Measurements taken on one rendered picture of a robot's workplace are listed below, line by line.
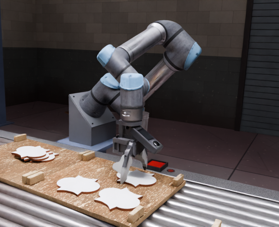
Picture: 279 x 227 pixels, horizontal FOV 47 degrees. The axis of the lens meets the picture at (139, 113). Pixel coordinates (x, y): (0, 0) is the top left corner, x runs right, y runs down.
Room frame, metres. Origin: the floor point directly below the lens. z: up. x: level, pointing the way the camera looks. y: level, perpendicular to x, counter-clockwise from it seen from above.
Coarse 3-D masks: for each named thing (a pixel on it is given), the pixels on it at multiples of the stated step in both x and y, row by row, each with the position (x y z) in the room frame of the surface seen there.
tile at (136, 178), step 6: (120, 174) 1.05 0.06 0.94; (132, 174) 1.05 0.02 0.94; (138, 174) 1.05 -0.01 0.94; (144, 174) 1.05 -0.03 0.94; (150, 174) 1.06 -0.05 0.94; (126, 180) 1.00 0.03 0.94; (132, 180) 1.00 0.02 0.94; (138, 180) 1.00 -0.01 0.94; (144, 180) 1.00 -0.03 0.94; (150, 180) 1.01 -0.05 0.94; (144, 186) 0.97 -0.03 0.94
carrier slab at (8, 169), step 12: (12, 144) 1.36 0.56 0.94; (24, 144) 1.37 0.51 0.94; (36, 144) 1.37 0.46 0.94; (48, 144) 1.38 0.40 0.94; (0, 156) 1.20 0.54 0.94; (12, 156) 1.21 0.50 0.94; (60, 156) 1.23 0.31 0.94; (72, 156) 1.23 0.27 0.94; (0, 168) 1.08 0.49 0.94; (12, 168) 1.08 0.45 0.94; (24, 168) 1.09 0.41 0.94; (36, 168) 1.09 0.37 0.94; (48, 168) 1.10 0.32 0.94; (60, 168) 1.10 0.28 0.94; (0, 180) 1.01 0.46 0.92; (12, 180) 0.98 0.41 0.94
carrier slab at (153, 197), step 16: (96, 160) 1.20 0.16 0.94; (48, 176) 1.03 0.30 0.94; (64, 176) 1.03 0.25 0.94; (96, 176) 1.04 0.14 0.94; (112, 176) 1.05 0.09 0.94; (160, 176) 1.06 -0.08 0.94; (32, 192) 0.92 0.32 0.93; (48, 192) 0.91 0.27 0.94; (64, 192) 0.91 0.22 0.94; (96, 192) 0.92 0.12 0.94; (144, 192) 0.93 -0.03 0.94; (160, 192) 0.93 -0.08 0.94; (80, 208) 0.82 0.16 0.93; (96, 208) 0.82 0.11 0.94; (144, 208) 0.83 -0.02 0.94; (112, 224) 0.77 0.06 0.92; (128, 224) 0.74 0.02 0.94
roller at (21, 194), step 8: (0, 184) 0.99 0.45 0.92; (8, 192) 0.95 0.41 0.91; (16, 192) 0.94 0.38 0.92; (24, 192) 0.93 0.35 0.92; (24, 200) 0.91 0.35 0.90; (32, 200) 0.90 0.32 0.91; (40, 200) 0.89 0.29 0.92; (48, 200) 0.89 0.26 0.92; (48, 208) 0.87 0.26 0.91; (56, 208) 0.86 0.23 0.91; (64, 208) 0.85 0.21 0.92; (72, 216) 0.83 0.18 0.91; (80, 216) 0.82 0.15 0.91; (88, 216) 0.81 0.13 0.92; (96, 224) 0.79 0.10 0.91; (104, 224) 0.78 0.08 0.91
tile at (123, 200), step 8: (104, 192) 0.90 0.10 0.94; (112, 192) 0.90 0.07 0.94; (120, 192) 0.91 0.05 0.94; (128, 192) 0.91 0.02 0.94; (96, 200) 0.85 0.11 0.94; (104, 200) 0.85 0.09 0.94; (112, 200) 0.85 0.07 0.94; (120, 200) 0.85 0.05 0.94; (128, 200) 0.86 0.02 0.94; (136, 200) 0.86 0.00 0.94; (112, 208) 0.81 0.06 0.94; (120, 208) 0.81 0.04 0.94; (128, 208) 0.81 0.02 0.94
